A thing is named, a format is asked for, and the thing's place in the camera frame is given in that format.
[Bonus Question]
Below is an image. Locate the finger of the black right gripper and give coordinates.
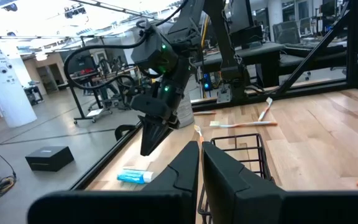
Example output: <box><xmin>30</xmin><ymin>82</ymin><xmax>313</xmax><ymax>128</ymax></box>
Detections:
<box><xmin>137</xmin><ymin>114</ymin><xmax>155</xmax><ymax>157</ymax></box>
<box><xmin>150</xmin><ymin>119</ymin><xmax>175</xmax><ymax>154</ymax></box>

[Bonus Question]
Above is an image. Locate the background robot workstation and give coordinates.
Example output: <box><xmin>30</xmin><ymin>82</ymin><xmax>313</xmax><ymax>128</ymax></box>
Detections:
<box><xmin>63</xmin><ymin>46</ymin><xmax>142</xmax><ymax>125</ymax></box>

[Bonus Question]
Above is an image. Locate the black box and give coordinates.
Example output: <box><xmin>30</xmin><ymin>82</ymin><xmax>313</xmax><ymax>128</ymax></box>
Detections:
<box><xmin>25</xmin><ymin>146</ymin><xmax>75</xmax><ymax>172</ymax></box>

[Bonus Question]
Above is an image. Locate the black utility cart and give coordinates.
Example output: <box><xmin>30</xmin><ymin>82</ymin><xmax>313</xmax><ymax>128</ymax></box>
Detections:
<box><xmin>23</xmin><ymin>81</ymin><xmax>45</xmax><ymax>106</ymax></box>

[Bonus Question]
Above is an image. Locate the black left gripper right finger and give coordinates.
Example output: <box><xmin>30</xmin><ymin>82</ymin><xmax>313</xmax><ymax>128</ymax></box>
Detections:
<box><xmin>201</xmin><ymin>141</ymin><xmax>358</xmax><ymax>224</ymax></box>

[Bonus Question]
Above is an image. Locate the white pillar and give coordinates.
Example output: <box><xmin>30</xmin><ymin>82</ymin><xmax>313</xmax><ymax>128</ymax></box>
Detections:
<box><xmin>0</xmin><ymin>39</ymin><xmax>39</xmax><ymax>129</ymax></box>

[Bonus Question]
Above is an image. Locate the blue-lit electronics box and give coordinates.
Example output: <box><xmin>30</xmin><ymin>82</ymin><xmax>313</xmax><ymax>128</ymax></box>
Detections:
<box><xmin>202</xmin><ymin>73</ymin><xmax>213</xmax><ymax>91</ymax></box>

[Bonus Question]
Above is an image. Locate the grey metal bracket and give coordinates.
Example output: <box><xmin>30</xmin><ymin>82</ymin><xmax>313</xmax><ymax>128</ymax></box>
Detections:
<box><xmin>216</xmin><ymin>85</ymin><xmax>232</xmax><ymax>104</ymax></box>

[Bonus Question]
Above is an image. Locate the black desk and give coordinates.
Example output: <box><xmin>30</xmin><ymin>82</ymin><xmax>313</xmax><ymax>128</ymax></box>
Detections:
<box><xmin>280</xmin><ymin>43</ymin><xmax>347</xmax><ymax>77</ymax></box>
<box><xmin>194</xmin><ymin>42</ymin><xmax>287</xmax><ymax>90</ymax></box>

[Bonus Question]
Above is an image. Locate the yellow cable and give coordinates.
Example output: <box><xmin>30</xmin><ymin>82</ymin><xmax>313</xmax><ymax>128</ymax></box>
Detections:
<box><xmin>200</xmin><ymin>15</ymin><xmax>211</xmax><ymax>47</ymax></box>

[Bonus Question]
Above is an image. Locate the teal bottle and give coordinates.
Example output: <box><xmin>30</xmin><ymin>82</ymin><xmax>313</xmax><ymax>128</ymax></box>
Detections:
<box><xmin>116</xmin><ymin>168</ymin><xmax>154</xmax><ymax>185</ymax></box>

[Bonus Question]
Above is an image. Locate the black ceiling spotlight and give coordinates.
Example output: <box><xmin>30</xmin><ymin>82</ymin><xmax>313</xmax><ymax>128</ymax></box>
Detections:
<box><xmin>63</xmin><ymin>3</ymin><xmax>87</xmax><ymax>19</ymax></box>

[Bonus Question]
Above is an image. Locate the black wire toothbrush holder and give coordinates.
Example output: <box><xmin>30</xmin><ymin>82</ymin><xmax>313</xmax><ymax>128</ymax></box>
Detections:
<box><xmin>197</xmin><ymin>133</ymin><xmax>275</xmax><ymax>224</ymax></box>

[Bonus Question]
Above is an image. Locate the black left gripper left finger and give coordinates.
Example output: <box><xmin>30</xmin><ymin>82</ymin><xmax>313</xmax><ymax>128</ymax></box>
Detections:
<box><xmin>26</xmin><ymin>140</ymin><xmax>201</xmax><ymax>224</ymax></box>

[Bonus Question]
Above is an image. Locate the grey mesh office chair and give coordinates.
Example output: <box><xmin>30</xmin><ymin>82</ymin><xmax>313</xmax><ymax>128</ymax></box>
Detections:
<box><xmin>272</xmin><ymin>20</ymin><xmax>301</xmax><ymax>44</ymax></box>

